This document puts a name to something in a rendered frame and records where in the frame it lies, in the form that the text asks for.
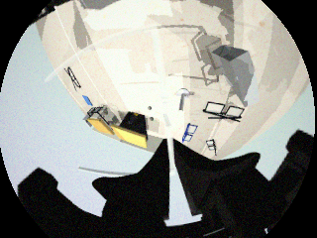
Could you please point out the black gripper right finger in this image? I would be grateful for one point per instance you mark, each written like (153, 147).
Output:
(199, 175)

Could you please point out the beige rectangular panel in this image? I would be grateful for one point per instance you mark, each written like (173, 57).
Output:
(153, 142)

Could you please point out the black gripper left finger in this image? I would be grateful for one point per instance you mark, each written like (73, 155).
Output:
(151, 184)

